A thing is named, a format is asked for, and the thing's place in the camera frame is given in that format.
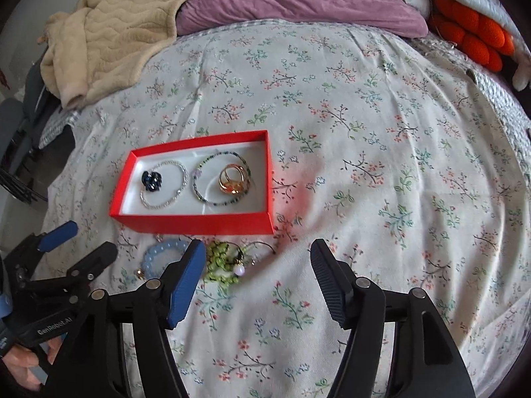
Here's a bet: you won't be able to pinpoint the beige fleece blanket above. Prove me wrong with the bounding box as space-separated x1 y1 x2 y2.
41 0 218 110

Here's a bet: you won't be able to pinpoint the orange plush toy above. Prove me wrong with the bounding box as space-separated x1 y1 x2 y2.
429 0 515 71

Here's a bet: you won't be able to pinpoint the gold rings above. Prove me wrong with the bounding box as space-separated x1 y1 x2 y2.
218 164 250 195

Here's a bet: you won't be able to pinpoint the floral bed sheet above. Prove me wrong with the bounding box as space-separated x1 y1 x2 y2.
35 19 531 398

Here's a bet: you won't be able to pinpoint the dark green bead bracelet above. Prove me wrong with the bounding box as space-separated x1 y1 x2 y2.
191 152 252 206

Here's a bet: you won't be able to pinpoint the dark blue bead ornament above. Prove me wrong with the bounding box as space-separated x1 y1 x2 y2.
141 170 163 193

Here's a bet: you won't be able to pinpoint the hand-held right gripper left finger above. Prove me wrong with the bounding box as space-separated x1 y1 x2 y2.
43 239 207 398

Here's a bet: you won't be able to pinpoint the lime green bead bracelet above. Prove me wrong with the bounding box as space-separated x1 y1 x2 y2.
203 240 245 286

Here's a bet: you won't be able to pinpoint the red jewelry box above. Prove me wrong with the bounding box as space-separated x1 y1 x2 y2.
109 130 275 235

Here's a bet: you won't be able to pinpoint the clear bead bracelet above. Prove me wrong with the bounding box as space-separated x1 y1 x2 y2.
140 160 187 210

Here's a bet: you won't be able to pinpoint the grey knit blanket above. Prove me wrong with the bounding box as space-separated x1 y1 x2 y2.
415 35 531 154

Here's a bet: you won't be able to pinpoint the person's left hand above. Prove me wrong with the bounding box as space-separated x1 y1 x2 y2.
0 336 63 392

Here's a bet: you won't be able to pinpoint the dark chair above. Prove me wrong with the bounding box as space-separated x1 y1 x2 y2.
0 54 75 206

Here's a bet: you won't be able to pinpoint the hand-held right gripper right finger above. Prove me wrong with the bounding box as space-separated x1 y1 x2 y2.
310 239 476 398

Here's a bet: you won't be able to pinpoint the light blue bead bracelet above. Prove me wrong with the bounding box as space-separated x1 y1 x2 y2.
142 238 185 276

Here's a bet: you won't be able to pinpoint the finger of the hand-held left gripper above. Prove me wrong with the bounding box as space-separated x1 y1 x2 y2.
25 241 118 296
6 221 79 258

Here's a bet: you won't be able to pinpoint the black cord pearl necklace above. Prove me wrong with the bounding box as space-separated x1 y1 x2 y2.
234 240 276 278

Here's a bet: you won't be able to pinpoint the purple pillow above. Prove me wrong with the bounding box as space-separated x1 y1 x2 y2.
176 0 429 39

